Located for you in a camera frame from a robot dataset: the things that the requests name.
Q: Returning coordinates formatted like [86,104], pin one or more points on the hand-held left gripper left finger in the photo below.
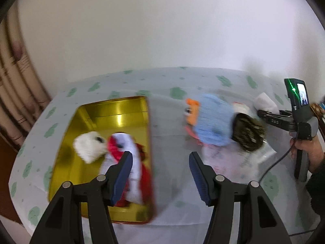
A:
[121,180]

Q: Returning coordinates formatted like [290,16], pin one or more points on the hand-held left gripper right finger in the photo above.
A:
[200,180]

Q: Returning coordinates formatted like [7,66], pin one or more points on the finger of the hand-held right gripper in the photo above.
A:
[286,113]
[276,123]

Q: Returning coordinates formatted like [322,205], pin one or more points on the red and white cloth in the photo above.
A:
[138,167]

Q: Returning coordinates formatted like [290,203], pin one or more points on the white knit glove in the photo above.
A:
[264,101]

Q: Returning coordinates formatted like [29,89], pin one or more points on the printed plastic tissue packet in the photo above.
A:
[228,160]

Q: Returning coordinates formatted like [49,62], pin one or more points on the blue fuzzy sock orange face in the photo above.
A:
[213,119]

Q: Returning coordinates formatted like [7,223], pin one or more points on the gold metal tin box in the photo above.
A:
[101,111]

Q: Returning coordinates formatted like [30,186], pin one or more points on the person's right forearm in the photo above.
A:
[317,190]

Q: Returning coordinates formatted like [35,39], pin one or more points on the person's right hand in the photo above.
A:
[317,150]

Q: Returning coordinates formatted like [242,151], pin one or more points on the colourful clutter on dark shelf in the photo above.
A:
[318,109]

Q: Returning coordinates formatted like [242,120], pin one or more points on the white plush toy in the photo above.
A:
[87,144]

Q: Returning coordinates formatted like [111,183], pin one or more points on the green print tablecloth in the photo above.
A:
[165,86]

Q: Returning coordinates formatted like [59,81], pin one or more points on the beige striped curtain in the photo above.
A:
[15,81]

